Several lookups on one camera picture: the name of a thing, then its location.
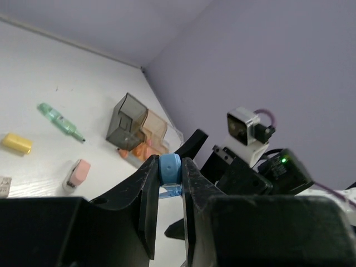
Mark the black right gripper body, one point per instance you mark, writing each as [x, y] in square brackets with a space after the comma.
[234, 176]

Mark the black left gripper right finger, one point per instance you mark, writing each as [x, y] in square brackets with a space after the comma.
[233, 230]

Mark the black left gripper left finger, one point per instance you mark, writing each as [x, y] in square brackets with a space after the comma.
[117, 228]

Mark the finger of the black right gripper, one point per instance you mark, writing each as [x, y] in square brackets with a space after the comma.
[190, 148]
[176, 230]

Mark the blue highlighter pen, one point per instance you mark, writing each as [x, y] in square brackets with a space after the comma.
[170, 175]

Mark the green highlighter pen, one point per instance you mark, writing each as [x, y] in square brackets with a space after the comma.
[63, 124]

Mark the orange highlighter pen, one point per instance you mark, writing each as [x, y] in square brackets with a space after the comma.
[143, 151]

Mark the clear orange-tipped highlighter pen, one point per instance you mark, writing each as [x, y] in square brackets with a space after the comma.
[123, 153]

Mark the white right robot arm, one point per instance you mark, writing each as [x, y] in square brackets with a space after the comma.
[279, 173]

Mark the clear plastic container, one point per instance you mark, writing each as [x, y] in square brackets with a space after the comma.
[173, 139]

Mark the smoky grey plastic container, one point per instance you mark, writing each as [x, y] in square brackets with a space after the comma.
[125, 128]

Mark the pink mini stapler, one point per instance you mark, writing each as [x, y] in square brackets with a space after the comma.
[76, 176]

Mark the grey boxed eraser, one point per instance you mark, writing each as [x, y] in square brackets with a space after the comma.
[5, 184]

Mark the yellow eraser block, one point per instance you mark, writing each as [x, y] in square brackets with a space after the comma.
[17, 143]

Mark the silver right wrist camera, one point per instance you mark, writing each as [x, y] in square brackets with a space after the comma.
[249, 133]

